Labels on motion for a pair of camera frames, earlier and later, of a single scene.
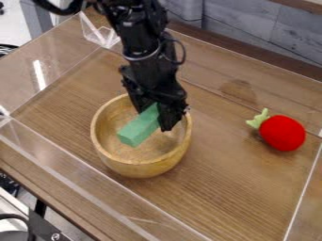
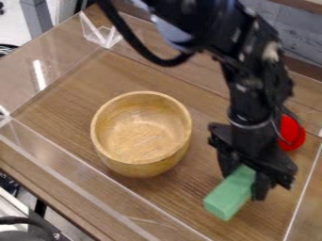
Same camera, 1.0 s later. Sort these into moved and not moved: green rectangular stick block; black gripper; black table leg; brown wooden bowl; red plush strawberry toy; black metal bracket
Moved: black gripper; green rectangular stick block
Not moved: black table leg; red plush strawberry toy; brown wooden bowl; black metal bracket
